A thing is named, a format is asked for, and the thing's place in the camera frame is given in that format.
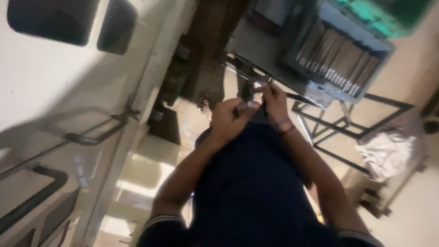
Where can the person's right hand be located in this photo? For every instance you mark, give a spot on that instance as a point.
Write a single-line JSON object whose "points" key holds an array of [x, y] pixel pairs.
{"points": [[278, 108]]}

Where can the person's left hand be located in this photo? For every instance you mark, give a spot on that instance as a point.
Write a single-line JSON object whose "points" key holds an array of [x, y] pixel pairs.
{"points": [[226, 120]]}

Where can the person's right fingers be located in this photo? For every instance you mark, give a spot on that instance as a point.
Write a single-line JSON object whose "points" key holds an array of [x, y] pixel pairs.
{"points": [[265, 93]]}

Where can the person's left fingers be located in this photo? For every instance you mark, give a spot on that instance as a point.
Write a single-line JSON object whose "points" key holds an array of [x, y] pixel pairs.
{"points": [[246, 107]]}

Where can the small dark metal part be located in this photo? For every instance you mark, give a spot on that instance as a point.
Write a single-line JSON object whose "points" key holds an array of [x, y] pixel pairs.
{"points": [[251, 92]]}

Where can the red thread wristband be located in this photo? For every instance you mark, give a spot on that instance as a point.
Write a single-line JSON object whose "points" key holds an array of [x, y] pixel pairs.
{"points": [[286, 127]]}

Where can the person's foot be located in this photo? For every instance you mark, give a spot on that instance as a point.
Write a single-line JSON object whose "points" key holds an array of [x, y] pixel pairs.
{"points": [[204, 107]]}

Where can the grey metal work table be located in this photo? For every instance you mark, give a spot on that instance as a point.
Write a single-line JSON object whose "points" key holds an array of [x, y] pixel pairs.
{"points": [[253, 48]]}

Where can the person's dark blue shirt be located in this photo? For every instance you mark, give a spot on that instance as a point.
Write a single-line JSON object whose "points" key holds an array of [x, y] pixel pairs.
{"points": [[250, 192]]}

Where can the grey plastic tool crate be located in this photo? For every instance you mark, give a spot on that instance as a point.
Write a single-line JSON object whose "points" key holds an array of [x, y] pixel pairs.
{"points": [[346, 20]]}

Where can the white crumpled cloth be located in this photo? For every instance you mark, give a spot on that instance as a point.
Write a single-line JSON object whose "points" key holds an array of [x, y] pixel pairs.
{"points": [[387, 154]]}

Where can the green plastic sheet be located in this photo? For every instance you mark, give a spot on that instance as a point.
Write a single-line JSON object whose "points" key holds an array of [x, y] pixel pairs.
{"points": [[387, 17]]}

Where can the low metal bench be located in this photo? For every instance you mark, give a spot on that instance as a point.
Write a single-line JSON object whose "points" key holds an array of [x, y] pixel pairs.
{"points": [[408, 120]]}

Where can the white vehicle body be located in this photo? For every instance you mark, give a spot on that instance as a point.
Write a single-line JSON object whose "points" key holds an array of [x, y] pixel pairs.
{"points": [[51, 96]]}

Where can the brown wooden post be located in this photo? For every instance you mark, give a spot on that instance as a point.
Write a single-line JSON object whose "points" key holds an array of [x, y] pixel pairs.
{"points": [[212, 41]]}

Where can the black metal frame stand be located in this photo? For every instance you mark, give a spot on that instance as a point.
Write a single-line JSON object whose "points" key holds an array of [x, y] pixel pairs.
{"points": [[356, 132]]}

